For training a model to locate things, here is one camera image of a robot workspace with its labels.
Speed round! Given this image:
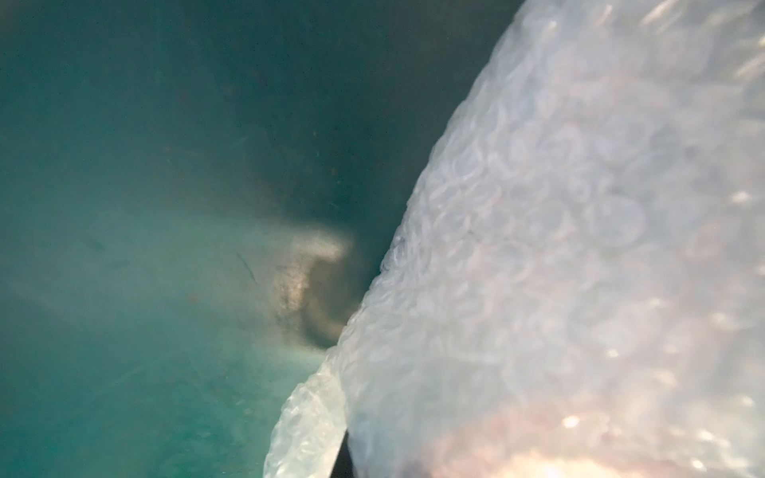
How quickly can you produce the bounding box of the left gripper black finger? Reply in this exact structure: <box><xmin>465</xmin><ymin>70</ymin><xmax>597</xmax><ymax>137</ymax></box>
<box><xmin>329</xmin><ymin>431</ymin><xmax>356</xmax><ymax>478</ymax></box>

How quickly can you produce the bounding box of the clear bubble wrap sheet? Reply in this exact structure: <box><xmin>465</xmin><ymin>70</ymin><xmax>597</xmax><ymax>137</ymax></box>
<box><xmin>264</xmin><ymin>1</ymin><xmax>764</xmax><ymax>477</ymax></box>

